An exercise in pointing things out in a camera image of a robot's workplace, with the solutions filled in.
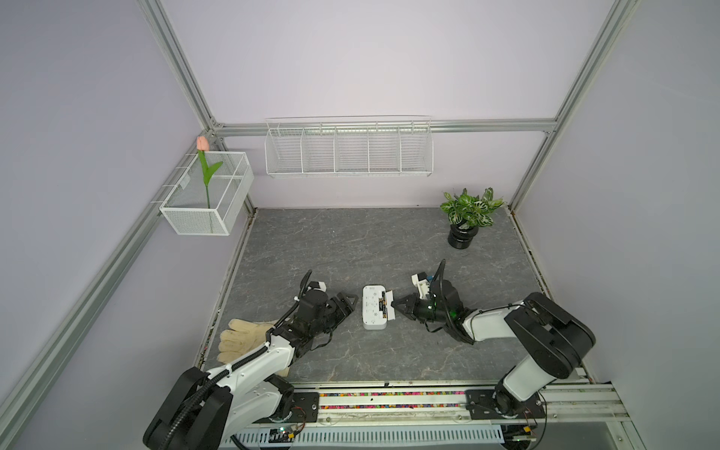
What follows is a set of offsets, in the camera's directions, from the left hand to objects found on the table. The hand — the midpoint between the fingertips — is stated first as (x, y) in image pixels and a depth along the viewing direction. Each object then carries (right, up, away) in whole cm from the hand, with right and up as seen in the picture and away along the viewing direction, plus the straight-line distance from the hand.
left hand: (354, 305), depth 84 cm
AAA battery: (+9, -2, +3) cm, 10 cm away
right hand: (+11, 0, +2) cm, 11 cm away
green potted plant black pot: (+35, +28, +3) cm, 45 cm away
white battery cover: (+11, -4, +2) cm, 12 cm away
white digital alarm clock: (+6, -4, +1) cm, 7 cm away
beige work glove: (-34, -10, +1) cm, 36 cm away
